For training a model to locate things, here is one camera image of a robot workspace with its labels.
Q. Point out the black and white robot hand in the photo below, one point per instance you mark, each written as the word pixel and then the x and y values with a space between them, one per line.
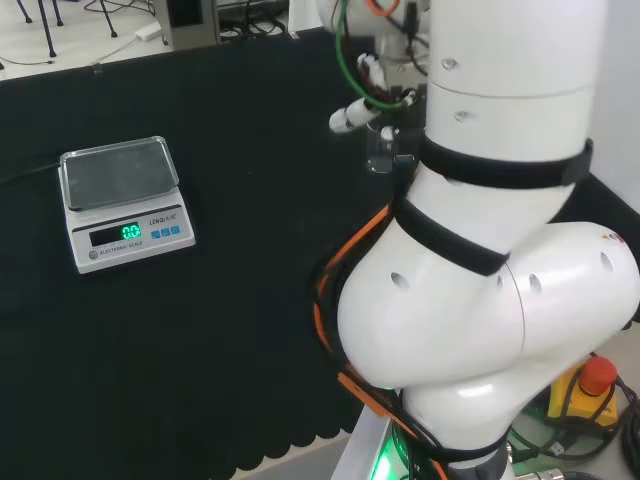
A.
pixel 352 116

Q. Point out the small clear glass beaker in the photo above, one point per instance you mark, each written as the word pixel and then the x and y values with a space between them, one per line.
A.
pixel 380 152

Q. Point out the black scalloped-edge cloth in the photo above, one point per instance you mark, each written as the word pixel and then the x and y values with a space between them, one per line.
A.
pixel 240 250

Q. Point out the grey metal cabinet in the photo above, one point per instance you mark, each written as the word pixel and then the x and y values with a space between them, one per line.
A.
pixel 192 22

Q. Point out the white power strip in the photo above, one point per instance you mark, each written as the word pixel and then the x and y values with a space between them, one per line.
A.
pixel 148 31

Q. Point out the white electronic balance steel pan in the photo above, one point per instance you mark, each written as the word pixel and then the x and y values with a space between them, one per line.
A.
pixel 125 210

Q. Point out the clear cloth clip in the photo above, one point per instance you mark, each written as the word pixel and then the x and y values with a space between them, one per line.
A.
pixel 98 69

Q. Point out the black chair legs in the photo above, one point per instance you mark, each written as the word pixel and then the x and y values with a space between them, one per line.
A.
pixel 47 25

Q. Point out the yellow stop button box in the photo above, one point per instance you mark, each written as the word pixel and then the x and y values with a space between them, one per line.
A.
pixel 585 395

